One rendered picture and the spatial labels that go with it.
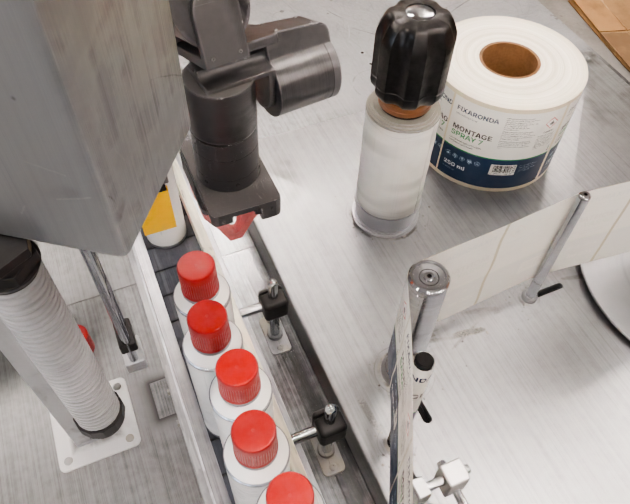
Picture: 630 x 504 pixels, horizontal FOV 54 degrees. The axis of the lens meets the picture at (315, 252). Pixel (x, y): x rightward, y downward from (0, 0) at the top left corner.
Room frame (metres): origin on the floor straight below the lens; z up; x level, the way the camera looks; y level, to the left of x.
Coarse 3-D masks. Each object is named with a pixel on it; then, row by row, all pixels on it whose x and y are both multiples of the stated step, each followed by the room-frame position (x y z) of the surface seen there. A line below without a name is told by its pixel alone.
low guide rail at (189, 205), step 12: (180, 180) 0.56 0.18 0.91; (180, 192) 0.54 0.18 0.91; (192, 204) 0.52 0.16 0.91; (192, 216) 0.50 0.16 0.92; (204, 228) 0.48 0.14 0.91; (204, 240) 0.46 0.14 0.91; (216, 264) 0.43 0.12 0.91; (240, 324) 0.35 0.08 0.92; (252, 348) 0.32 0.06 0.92; (276, 408) 0.25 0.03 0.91; (276, 420) 0.24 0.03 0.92; (288, 432) 0.23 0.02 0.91; (300, 468) 0.19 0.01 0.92
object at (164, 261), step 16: (144, 240) 0.49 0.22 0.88; (192, 240) 0.49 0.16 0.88; (160, 256) 0.46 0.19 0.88; (176, 256) 0.46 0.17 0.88; (160, 272) 0.44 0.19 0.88; (176, 272) 0.44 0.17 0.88; (160, 288) 0.41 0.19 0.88; (176, 320) 0.37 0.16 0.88; (176, 336) 0.35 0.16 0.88; (192, 384) 0.29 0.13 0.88; (208, 432) 0.24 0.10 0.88; (224, 480) 0.19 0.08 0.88
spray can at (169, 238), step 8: (168, 176) 0.49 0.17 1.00; (168, 184) 0.49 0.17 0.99; (176, 184) 0.50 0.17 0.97; (176, 192) 0.50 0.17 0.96; (176, 200) 0.49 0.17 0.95; (176, 208) 0.49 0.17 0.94; (176, 216) 0.49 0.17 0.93; (176, 224) 0.48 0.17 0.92; (184, 224) 0.50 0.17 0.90; (160, 232) 0.47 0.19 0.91; (168, 232) 0.48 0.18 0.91; (176, 232) 0.48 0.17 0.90; (184, 232) 0.49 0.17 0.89; (152, 240) 0.48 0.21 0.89; (160, 240) 0.47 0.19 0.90; (168, 240) 0.48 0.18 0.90; (176, 240) 0.48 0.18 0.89; (160, 248) 0.47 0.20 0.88; (168, 248) 0.47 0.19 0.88
